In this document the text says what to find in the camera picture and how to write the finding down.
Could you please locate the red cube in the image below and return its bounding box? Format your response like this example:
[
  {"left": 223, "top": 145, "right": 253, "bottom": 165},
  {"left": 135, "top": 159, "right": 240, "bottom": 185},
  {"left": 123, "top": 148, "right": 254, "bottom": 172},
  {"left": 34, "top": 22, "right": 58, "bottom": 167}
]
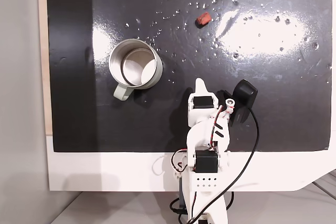
[{"left": 195, "top": 12, "right": 213, "bottom": 28}]

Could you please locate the sage green metal mug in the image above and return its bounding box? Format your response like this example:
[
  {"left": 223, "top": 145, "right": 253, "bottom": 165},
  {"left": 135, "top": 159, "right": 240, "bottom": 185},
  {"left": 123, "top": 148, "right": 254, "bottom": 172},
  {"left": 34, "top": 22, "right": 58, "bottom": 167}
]
[{"left": 108, "top": 38, "right": 164, "bottom": 102}]

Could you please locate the black table mat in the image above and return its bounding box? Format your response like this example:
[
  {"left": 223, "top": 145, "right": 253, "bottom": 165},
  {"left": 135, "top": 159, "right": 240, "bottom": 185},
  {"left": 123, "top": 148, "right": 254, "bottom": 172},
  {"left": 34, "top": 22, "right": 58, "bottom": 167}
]
[{"left": 46, "top": 0, "right": 330, "bottom": 154}]

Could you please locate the beige wooden board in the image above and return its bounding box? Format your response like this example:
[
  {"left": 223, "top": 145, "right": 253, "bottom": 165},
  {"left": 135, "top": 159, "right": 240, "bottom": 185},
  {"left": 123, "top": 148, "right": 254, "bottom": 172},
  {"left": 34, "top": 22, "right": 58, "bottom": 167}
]
[{"left": 37, "top": 0, "right": 55, "bottom": 137}]

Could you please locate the black oval camera box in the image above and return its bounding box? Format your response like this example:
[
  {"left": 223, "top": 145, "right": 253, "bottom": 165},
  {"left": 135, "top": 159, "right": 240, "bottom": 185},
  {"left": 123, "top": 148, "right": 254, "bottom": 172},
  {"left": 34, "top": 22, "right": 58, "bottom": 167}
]
[{"left": 219, "top": 79, "right": 259, "bottom": 128}]

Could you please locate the black camera cable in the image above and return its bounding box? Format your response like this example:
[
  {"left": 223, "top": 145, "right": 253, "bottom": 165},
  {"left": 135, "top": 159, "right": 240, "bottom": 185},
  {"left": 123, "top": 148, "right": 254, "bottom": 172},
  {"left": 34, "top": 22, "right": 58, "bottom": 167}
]
[{"left": 187, "top": 108, "right": 260, "bottom": 224}]

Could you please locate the black power cable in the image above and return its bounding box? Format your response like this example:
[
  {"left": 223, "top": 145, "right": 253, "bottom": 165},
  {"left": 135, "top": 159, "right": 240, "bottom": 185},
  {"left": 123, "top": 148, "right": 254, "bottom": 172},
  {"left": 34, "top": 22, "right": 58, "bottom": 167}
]
[{"left": 169, "top": 191, "right": 235, "bottom": 224}]

